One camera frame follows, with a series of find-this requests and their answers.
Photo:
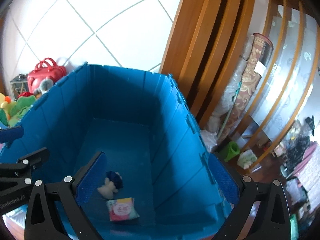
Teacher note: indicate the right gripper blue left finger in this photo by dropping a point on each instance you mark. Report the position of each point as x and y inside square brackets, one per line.
[88, 177]

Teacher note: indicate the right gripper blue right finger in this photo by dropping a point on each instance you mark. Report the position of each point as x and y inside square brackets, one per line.
[226, 177]

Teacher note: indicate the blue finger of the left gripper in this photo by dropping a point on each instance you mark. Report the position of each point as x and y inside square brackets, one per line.
[11, 134]

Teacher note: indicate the cream bear plush blue dress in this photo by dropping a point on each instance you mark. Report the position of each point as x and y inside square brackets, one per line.
[112, 183]

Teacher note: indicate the kotex pad pack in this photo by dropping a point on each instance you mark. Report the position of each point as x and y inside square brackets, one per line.
[122, 209]

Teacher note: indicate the green yellow plush dinosaur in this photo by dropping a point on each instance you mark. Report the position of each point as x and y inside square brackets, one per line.
[12, 111]

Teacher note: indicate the green yoga mat roll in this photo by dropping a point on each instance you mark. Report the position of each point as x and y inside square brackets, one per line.
[229, 151]

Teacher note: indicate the black gift box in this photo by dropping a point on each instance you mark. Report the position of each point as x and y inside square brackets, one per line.
[19, 85]

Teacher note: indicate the grey elephant plush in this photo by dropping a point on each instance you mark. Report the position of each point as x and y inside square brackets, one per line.
[45, 85]

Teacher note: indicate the blue plastic storage crate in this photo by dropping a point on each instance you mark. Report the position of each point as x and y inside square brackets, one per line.
[141, 122]

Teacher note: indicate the red toy suitcase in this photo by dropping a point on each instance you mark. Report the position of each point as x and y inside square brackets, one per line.
[45, 69]

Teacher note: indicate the rolled patterned carpet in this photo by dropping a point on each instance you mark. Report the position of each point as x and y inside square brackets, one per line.
[249, 70]

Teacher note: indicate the wooden door frame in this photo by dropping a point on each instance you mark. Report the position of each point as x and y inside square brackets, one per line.
[203, 48]

